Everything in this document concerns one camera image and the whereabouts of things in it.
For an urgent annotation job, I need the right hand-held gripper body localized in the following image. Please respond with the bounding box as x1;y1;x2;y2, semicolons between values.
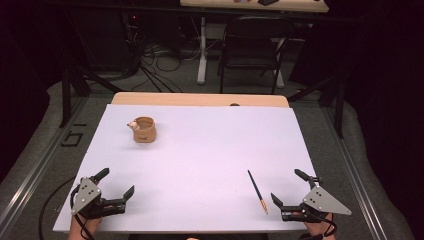
280;177;353;224

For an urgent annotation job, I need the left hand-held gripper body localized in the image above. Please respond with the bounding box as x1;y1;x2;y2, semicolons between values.
69;177;127;220

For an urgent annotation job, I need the dark striped pencil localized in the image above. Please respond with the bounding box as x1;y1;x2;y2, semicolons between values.
246;169;269;215

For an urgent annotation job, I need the wooden pen holder cup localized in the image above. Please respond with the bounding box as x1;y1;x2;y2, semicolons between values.
126;115;158;145

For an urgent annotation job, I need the person's right hand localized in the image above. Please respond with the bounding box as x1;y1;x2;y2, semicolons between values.
304;214;336;240

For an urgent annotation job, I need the person's left hand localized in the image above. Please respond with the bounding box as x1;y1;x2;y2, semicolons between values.
67;215;103;240

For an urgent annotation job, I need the person's dark clothing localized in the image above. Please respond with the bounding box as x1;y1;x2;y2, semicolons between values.
128;232;269;240

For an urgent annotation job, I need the black metal stand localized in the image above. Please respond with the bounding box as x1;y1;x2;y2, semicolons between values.
59;63;124;128
288;76;345;139

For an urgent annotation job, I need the white table mat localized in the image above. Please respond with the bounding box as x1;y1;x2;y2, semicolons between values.
52;103;317;233

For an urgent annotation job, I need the black folding chair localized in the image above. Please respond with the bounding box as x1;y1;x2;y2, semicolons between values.
218;15;296;95

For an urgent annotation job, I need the dark cabinet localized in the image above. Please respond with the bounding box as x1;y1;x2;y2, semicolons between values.
71;9;141;73

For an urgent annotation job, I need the white-legged wooden desk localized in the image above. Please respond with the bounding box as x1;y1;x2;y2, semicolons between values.
179;0;330;86

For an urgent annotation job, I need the left hand-held gripper cable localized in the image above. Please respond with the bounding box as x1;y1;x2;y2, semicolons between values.
69;186;96;240

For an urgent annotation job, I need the hand-held gripper cable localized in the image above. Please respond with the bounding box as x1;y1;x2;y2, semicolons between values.
298;213;338;240
69;186;96;240

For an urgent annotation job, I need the right hand-held gripper cable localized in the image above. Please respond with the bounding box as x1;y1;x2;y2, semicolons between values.
298;213;338;240

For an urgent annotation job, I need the aluminium floor rail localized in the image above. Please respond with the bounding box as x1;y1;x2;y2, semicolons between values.
321;106;389;240
0;96;89;231

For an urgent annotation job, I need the black floor cable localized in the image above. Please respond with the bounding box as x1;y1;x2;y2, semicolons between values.
38;176;76;240

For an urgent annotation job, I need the tangle of black floor cables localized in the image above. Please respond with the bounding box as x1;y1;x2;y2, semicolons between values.
126;13;221;94

